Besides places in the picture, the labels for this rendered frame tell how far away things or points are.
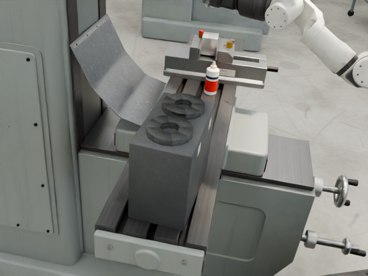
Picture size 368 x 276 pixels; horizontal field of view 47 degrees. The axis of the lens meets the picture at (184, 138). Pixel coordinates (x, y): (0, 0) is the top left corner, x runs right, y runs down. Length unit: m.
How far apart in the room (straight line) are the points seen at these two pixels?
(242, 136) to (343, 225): 1.17
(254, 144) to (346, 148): 1.75
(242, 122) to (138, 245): 0.72
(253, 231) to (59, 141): 0.72
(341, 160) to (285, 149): 1.41
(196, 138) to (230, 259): 0.89
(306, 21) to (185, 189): 0.61
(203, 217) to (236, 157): 0.46
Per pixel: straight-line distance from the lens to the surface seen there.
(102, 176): 1.47
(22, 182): 1.54
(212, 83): 1.33
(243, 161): 1.32
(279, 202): 1.41
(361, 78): 1.10
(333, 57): 1.13
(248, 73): 1.44
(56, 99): 1.31
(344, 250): 1.54
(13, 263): 1.80
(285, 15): 1.10
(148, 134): 0.77
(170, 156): 0.75
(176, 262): 0.86
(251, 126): 1.44
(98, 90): 1.30
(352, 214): 2.50
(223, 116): 1.24
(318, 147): 2.97
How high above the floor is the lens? 1.53
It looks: 33 degrees down
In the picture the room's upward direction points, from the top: 6 degrees clockwise
